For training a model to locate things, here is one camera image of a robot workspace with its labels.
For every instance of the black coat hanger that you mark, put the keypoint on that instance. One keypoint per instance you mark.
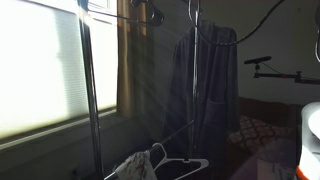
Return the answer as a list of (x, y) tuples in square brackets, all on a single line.
[(159, 18)]

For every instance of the white plastic coat hanger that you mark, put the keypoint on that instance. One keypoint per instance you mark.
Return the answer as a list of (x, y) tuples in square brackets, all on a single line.
[(200, 163)]

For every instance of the tan window curtain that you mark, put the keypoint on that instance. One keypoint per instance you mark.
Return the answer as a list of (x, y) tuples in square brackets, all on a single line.
[(126, 66)]

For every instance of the blue plush robe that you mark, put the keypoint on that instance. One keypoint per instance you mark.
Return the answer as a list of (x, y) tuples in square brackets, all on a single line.
[(216, 83)]

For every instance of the white red stained cloth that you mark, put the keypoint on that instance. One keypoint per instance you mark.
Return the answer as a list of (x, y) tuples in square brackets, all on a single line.
[(136, 166)]

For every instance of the patterned red throw pillow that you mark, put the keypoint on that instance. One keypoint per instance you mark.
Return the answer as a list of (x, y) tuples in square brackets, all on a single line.
[(256, 131)]

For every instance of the dark sofa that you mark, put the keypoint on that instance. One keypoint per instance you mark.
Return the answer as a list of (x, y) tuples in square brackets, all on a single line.
[(266, 106)]

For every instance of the white window blind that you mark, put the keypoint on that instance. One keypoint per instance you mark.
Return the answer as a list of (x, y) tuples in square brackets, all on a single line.
[(40, 66)]

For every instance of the chrome clothes rack frame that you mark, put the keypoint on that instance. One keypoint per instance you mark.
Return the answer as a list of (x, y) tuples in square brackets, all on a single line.
[(90, 83)]

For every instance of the black stereo camera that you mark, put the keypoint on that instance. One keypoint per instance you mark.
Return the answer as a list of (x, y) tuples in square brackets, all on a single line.
[(258, 60)]

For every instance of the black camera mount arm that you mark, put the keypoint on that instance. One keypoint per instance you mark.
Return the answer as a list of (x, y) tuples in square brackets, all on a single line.
[(283, 76)]

